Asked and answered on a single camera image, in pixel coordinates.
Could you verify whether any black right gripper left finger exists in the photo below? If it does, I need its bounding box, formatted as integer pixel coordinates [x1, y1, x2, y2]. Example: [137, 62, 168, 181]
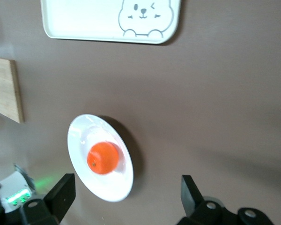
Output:
[20, 173, 76, 225]

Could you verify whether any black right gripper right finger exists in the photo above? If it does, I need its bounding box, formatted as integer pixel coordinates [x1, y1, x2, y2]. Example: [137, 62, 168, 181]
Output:
[177, 174, 274, 225]

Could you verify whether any white round plate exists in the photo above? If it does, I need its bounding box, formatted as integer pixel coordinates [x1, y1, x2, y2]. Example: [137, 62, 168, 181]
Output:
[67, 114, 134, 203]

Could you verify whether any orange fruit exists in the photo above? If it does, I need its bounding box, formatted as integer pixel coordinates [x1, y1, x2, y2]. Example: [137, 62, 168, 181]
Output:
[87, 142, 120, 175]

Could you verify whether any wooden cutting board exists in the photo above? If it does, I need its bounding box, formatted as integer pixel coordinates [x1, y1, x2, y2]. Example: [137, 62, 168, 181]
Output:
[0, 56, 24, 124]

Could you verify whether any cream bear print tray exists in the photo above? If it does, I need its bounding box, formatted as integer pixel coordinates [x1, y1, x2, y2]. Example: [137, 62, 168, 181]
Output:
[40, 0, 181, 45]

